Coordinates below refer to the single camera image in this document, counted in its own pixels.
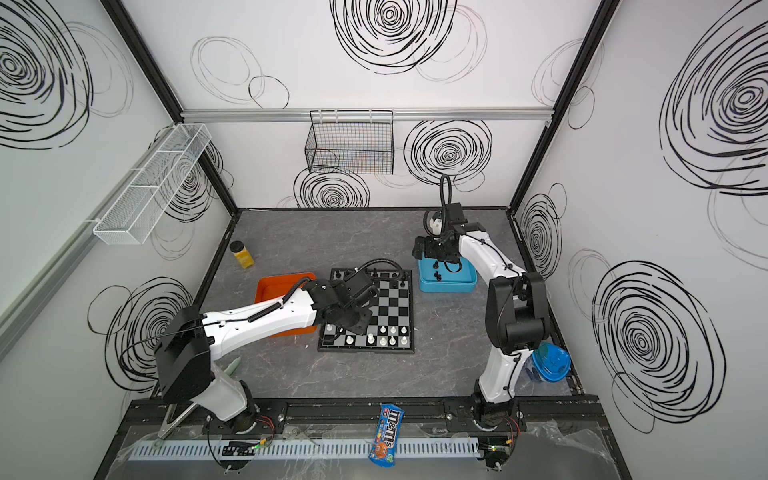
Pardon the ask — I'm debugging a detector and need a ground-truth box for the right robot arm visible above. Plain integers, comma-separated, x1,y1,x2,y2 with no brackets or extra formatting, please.
412,174,551,430

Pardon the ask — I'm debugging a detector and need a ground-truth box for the black wire basket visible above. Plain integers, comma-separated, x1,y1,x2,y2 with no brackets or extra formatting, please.
304,109,395,175

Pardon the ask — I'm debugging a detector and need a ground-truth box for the white slotted cable duct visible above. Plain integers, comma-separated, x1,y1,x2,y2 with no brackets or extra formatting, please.
124,437,481,463

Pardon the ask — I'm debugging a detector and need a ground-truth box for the white mesh wall shelf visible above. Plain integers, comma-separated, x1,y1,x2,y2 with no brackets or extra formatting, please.
93,123,211,246

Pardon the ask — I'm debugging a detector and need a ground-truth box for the blue lidded plastic container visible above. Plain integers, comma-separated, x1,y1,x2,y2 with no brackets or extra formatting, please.
531,342,572,383

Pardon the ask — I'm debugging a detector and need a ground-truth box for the blue plastic tray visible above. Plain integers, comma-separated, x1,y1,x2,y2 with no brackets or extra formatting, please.
417,258,478,293

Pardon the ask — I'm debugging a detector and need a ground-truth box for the black white chess board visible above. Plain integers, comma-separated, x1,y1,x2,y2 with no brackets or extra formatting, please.
317,268,415,353

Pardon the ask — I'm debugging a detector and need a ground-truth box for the orange plastic tray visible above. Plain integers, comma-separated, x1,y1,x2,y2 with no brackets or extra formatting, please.
254,272,317,338

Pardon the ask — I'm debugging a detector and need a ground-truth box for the yellow jar black lid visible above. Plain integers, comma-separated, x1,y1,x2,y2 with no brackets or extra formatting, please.
229,240,254,269

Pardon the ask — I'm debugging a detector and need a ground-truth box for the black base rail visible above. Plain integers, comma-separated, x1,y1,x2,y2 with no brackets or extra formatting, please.
122,394,604,436

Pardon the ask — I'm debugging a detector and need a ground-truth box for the M&M's candy bag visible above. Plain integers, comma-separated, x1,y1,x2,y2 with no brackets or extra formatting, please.
368,404,404,468

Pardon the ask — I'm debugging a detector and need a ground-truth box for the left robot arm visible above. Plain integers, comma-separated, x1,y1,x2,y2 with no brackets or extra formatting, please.
154,258,406,434

